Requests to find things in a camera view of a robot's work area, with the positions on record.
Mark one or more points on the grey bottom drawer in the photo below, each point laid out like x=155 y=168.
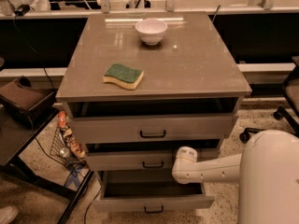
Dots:
x=150 y=191

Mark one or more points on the green yellow sponge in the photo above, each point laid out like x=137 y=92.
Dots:
x=123 y=76

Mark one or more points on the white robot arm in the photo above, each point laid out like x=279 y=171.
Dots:
x=267 y=172

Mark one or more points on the grey middle drawer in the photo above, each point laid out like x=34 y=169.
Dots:
x=131 y=160

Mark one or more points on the grey drawer cabinet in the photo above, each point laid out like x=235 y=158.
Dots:
x=190 y=72

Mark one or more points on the grey drawer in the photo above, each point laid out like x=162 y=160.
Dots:
x=131 y=160
x=152 y=128
x=150 y=191

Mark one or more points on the white ceramic bowl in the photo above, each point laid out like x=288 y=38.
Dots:
x=151 y=31

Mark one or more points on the black power adapter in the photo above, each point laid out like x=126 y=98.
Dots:
x=21 y=10

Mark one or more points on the white shoe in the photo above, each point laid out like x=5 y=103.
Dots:
x=8 y=214

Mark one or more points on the dark brown box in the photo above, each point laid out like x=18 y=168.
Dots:
x=25 y=103

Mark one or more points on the wire basket with snacks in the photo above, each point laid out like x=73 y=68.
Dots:
x=65 y=148

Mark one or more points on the grey top drawer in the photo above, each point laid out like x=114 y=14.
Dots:
x=152 y=128

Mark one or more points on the black side table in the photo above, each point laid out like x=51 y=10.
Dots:
x=14 y=139

